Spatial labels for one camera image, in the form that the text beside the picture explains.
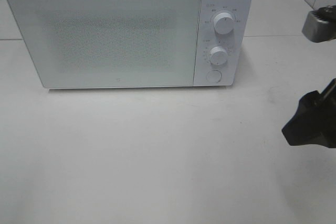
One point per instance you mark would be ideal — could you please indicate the white timer knob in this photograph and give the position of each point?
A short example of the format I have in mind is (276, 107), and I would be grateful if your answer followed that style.
(218, 56)

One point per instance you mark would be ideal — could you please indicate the white microwave door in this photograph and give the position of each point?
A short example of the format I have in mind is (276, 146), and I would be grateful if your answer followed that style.
(110, 43)

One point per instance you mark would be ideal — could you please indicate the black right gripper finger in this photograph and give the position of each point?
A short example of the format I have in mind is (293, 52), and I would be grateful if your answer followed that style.
(314, 120)

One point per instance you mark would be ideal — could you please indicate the round white door button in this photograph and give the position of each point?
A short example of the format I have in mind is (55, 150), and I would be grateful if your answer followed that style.
(214, 76)

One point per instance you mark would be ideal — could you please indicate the upper white power knob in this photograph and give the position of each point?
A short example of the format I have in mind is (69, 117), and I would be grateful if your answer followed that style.
(223, 23)

